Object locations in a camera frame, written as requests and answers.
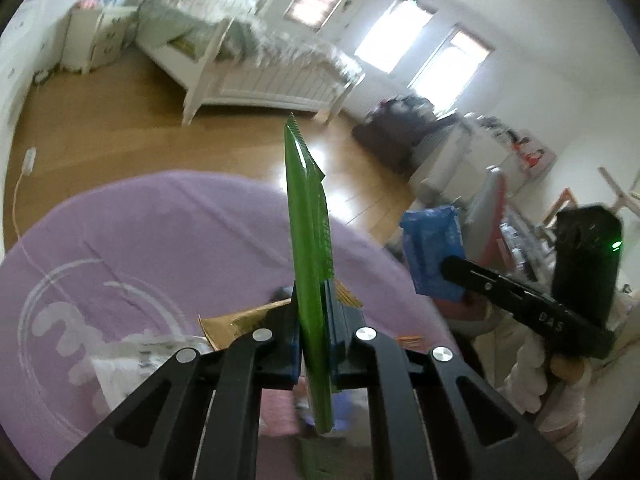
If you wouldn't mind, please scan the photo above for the white dresser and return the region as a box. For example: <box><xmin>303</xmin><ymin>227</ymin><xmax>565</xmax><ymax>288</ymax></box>
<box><xmin>409</xmin><ymin>113</ymin><xmax>528</xmax><ymax>207</ymax></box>

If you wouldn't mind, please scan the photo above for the blue plastic wrapper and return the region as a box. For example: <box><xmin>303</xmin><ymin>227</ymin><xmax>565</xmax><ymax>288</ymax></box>
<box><xmin>400</xmin><ymin>205</ymin><xmax>465</xmax><ymax>302</ymax></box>

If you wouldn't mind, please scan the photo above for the white printed package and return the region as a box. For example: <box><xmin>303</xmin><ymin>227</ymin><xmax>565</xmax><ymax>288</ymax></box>
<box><xmin>90</xmin><ymin>336</ymin><xmax>213</xmax><ymax>411</ymax></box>

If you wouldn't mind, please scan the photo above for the pink grey desk chair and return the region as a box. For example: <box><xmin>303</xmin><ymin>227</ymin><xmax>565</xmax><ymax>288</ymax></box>
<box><xmin>462</xmin><ymin>166</ymin><xmax>508</xmax><ymax>266</ymax></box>

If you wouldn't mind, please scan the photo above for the green snack wrapper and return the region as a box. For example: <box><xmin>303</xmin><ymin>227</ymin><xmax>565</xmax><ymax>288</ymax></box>
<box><xmin>283</xmin><ymin>116</ymin><xmax>334</xmax><ymax>434</ymax></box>

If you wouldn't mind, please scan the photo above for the right hand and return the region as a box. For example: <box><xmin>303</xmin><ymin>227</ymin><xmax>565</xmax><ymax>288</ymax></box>
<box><xmin>550</xmin><ymin>356</ymin><xmax>591</xmax><ymax>386</ymax></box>

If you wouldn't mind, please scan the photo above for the gold foil wrapper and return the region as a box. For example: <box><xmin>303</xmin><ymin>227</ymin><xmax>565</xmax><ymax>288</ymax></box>
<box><xmin>196</xmin><ymin>278</ymin><xmax>364</xmax><ymax>352</ymax></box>

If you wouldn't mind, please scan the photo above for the purple round rug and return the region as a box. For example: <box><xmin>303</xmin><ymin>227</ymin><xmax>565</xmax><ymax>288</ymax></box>
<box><xmin>0</xmin><ymin>169</ymin><xmax>452</xmax><ymax>480</ymax></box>

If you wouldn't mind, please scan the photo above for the white bed with bedding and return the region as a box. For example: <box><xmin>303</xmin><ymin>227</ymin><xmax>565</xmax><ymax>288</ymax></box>
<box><xmin>136</xmin><ymin>0</ymin><xmax>364</xmax><ymax>125</ymax></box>

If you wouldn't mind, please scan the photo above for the white nightstand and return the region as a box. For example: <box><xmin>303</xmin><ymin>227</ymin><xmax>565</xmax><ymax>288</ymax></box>
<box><xmin>60</xmin><ymin>6</ymin><xmax>138</xmax><ymax>74</ymax></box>

